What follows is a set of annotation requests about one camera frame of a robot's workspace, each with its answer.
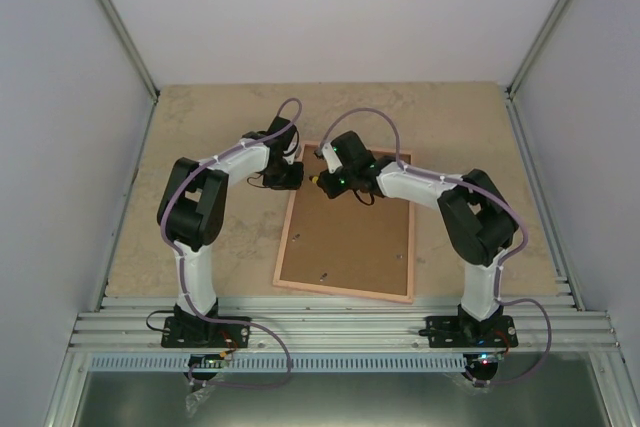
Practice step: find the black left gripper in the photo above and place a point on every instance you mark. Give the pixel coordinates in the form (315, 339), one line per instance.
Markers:
(294, 183)

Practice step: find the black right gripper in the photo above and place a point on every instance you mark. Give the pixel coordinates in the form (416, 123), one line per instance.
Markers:
(325, 183)

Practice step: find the pink picture frame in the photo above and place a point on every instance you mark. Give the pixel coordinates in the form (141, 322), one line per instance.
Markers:
(280, 267)

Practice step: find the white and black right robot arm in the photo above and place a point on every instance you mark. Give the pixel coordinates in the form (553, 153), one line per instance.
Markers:
(477, 220)

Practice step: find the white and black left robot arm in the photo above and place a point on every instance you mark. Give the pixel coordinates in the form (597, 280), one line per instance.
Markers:
(191, 211)

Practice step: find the clear plastic bag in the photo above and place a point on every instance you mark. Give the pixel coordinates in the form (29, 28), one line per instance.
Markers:
(196, 397)

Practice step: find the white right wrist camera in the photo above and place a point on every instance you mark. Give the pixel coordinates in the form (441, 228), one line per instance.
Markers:
(328, 153)

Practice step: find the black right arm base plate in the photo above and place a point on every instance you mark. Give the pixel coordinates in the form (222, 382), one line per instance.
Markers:
(451, 332)

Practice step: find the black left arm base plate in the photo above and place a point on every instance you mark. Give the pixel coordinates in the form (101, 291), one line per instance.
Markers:
(187, 332)

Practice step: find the aluminium rail mounting base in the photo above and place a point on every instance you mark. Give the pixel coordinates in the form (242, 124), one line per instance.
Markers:
(314, 324)

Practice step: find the left aluminium corner post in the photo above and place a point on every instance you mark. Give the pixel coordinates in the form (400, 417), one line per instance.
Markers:
(126, 41)

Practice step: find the aluminium corner post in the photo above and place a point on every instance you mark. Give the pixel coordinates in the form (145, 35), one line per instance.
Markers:
(541, 40)
(126, 41)

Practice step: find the grey slotted cable duct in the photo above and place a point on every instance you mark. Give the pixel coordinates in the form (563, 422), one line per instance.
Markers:
(278, 363)

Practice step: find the right aluminium corner post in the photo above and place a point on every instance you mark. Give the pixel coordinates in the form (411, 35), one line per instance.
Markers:
(541, 40)

